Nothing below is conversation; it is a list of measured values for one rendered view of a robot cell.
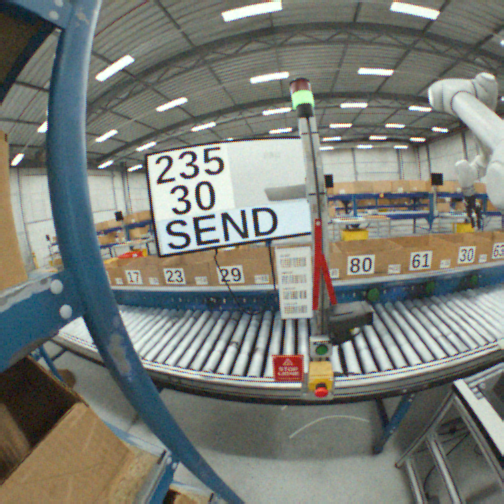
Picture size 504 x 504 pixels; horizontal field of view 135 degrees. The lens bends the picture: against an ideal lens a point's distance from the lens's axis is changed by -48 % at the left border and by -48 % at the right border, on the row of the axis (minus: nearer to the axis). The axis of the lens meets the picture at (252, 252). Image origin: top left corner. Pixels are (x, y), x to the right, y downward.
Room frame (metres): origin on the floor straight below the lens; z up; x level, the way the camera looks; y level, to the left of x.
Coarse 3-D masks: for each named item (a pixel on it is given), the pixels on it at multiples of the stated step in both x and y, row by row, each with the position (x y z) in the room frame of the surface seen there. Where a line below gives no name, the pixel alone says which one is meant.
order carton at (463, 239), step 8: (448, 240) 1.05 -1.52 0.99; (456, 240) 1.02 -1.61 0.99; (464, 240) 1.00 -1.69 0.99; (472, 240) 0.91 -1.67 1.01; (480, 240) 0.83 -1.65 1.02; (488, 240) 0.73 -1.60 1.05; (456, 248) 0.81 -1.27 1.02; (480, 248) 0.75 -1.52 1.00; (488, 248) 0.73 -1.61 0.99; (456, 256) 0.80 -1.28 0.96; (488, 256) 0.73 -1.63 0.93; (456, 264) 0.80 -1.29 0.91; (464, 264) 0.78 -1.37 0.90; (472, 264) 0.76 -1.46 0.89
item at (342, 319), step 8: (336, 304) 0.43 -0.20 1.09; (344, 304) 0.42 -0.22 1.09; (352, 304) 0.41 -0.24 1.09; (360, 304) 0.40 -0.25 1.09; (368, 304) 0.41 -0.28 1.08; (328, 312) 0.42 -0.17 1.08; (336, 312) 0.40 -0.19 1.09; (344, 312) 0.39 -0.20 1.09; (352, 312) 0.38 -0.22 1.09; (360, 312) 0.37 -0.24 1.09; (368, 312) 0.37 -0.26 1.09; (328, 320) 0.39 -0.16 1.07; (336, 320) 0.38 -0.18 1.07; (344, 320) 0.38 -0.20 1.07; (352, 320) 0.37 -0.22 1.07; (360, 320) 0.37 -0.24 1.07; (368, 320) 0.36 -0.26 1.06; (328, 328) 0.39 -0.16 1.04; (336, 328) 0.38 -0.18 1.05; (344, 328) 0.38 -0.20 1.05; (352, 328) 0.37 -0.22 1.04; (336, 336) 0.40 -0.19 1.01; (344, 336) 0.39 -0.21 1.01; (336, 344) 0.39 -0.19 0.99
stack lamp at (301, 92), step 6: (294, 84) 0.45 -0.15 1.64; (300, 84) 0.44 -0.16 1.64; (306, 84) 0.44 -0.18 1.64; (294, 90) 0.45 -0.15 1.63; (300, 90) 0.44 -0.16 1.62; (306, 90) 0.44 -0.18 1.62; (294, 96) 0.46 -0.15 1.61; (300, 96) 0.45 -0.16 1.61; (306, 96) 0.44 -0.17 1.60; (312, 96) 0.46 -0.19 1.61; (294, 102) 0.46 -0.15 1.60; (300, 102) 0.45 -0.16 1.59; (312, 102) 0.45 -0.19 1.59; (294, 108) 0.48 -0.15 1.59
